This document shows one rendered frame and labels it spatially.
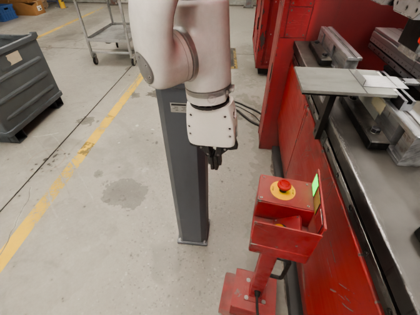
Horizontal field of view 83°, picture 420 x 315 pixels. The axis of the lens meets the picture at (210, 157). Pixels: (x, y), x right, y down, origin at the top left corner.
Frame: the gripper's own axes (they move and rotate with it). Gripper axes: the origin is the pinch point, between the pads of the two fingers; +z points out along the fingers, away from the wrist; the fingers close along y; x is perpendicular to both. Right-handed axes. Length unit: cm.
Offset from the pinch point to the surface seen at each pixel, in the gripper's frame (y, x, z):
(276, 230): -15.5, 4.8, 17.0
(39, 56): 207, -145, 24
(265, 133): -7, -124, 79
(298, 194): -21.2, -9.3, 18.6
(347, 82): -33, -38, -2
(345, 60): -39, -74, 3
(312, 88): -22.4, -31.8, -3.4
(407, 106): -48, -30, 0
